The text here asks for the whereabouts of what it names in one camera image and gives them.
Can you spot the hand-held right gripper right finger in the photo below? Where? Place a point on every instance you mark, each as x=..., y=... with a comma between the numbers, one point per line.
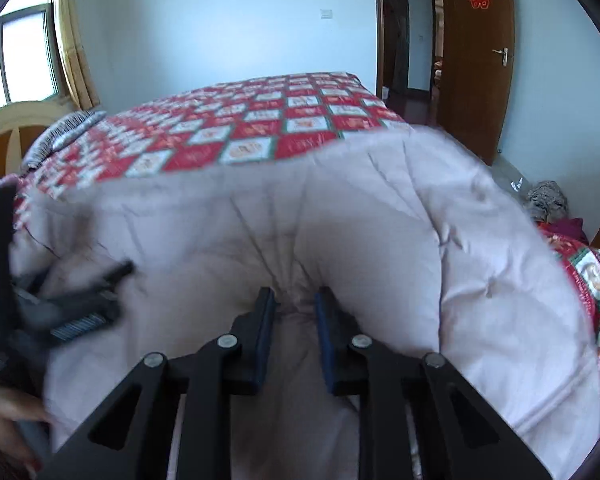
x=325, y=327

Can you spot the brown door frame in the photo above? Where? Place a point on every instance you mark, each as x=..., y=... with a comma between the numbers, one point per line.
x=378, y=35

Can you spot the person's left hand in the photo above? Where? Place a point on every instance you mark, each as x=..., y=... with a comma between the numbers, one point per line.
x=7, y=417

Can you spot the striped pillow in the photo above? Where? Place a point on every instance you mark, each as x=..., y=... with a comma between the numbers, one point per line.
x=62, y=132

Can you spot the red printed checkered bedspread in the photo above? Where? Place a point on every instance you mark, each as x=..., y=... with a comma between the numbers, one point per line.
x=260, y=120

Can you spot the white wall switch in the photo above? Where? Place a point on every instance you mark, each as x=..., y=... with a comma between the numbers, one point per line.
x=326, y=13

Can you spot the dark red cloth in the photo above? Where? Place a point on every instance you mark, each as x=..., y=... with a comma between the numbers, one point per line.
x=567, y=230

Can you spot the grey cloth pile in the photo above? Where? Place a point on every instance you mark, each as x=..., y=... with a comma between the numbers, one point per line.
x=547, y=200

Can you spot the brown wooden door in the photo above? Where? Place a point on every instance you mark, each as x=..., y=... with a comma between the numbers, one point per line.
x=477, y=90

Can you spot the yellow curtain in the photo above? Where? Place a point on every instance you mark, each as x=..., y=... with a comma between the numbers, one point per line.
x=77, y=45

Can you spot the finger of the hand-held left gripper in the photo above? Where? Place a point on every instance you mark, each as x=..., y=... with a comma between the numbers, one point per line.
x=105, y=274
x=82, y=327

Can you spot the window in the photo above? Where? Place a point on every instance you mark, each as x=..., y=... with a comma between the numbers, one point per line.
x=25, y=60

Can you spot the light grey puffer jacket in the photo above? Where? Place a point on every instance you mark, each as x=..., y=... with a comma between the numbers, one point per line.
x=380, y=240

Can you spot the cream and wood headboard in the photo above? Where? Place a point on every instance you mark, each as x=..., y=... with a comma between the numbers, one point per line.
x=15, y=130

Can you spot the dark hallway door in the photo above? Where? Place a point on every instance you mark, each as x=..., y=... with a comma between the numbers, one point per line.
x=395, y=35

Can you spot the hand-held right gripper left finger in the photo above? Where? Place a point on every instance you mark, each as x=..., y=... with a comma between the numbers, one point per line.
x=266, y=322

